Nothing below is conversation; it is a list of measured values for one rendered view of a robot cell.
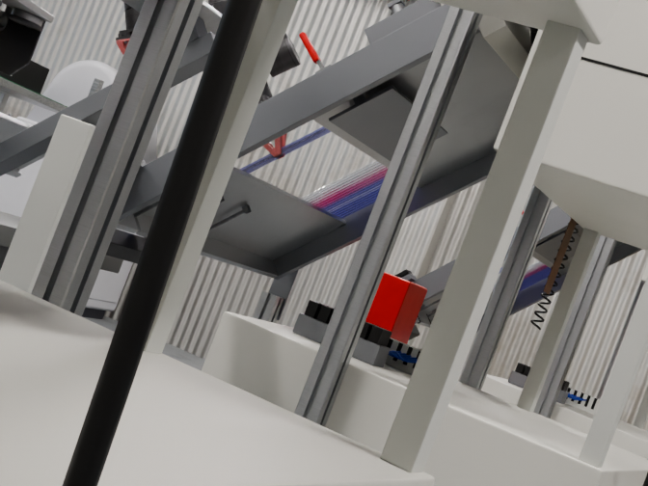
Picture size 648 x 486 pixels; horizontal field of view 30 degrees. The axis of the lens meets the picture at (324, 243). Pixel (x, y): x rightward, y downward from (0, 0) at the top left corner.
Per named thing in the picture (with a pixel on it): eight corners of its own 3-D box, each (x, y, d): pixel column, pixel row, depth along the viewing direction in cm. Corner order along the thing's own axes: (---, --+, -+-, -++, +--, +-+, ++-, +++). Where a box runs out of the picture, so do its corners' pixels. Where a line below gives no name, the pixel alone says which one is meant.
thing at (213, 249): (109, 226, 208) (97, 189, 211) (273, 279, 268) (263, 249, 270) (115, 223, 208) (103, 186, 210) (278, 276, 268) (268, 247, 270)
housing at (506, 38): (459, 49, 188) (427, -26, 193) (533, 127, 233) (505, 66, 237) (506, 25, 186) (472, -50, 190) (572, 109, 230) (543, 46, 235)
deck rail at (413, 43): (103, 224, 207) (94, 192, 208) (110, 226, 208) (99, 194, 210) (476, 28, 186) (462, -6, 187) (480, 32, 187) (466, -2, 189)
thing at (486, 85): (298, 125, 197) (288, 99, 199) (425, 203, 257) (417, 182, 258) (480, 31, 187) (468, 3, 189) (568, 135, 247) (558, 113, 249)
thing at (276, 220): (111, 209, 209) (106, 193, 210) (274, 265, 269) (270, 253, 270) (202, 161, 203) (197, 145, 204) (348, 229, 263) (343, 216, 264)
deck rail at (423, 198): (274, 278, 268) (264, 253, 270) (278, 280, 270) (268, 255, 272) (569, 135, 247) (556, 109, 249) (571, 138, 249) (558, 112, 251)
